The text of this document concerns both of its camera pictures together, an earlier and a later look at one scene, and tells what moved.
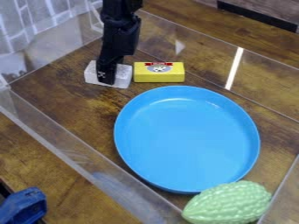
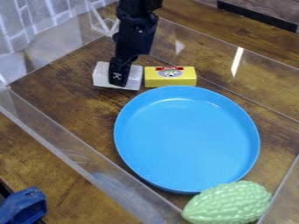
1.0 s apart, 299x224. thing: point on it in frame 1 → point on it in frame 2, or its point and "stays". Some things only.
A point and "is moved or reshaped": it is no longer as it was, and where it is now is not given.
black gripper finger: [108, 68] → [120, 67]
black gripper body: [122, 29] → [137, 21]
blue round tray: [188, 137] stays
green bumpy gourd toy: [232, 203] stays
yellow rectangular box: [160, 72] is moved or reshaped
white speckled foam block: [124, 74] is moved or reshaped
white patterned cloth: [41, 27] stays
